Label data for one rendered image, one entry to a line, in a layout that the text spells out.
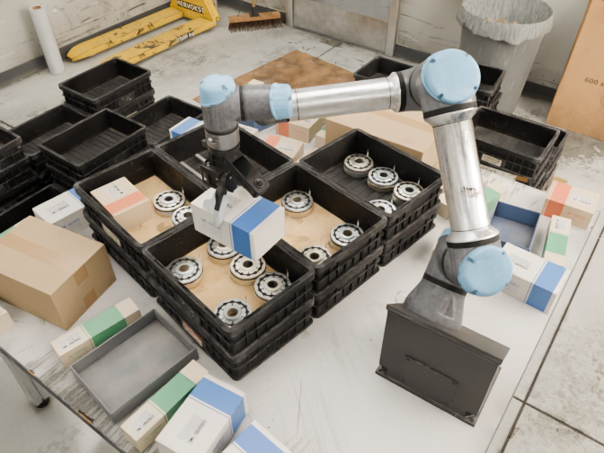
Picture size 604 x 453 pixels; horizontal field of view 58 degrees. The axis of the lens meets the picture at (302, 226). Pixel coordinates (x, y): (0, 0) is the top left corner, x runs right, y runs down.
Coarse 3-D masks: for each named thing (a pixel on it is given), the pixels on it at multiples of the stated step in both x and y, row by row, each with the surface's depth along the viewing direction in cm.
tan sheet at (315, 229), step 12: (312, 216) 177; (324, 216) 177; (288, 228) 173; (300, 228) 173; (312, 228) 173; (324, 228) 173; (288, 240) 169; (300, 240) 169; (312, 240) 169; (324, 240) 169
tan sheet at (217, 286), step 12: (192, 252) 165; (204, 252) 165; (204, 264) 162; (216, 264) 162; (228, 264) 162; (204, 276) 158; (216, 276) 158; (228, 276) 158; (204, 288) 155; (216, 288) 155; (228, 288) 155; (240, 288) 155; (252, 288) 155; (204, 300) 152; (216, 300) 152; (252, 300) 152
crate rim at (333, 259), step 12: (288, 168) 180; (300, 168) 180; (324, 180) 175; (360, 204) 166; (384, 216) 162; (372, 228) 158; (360, 240) 155; (336, 252) 151; (348, 252) 153; (312, 264) 148; (324, 264) 148
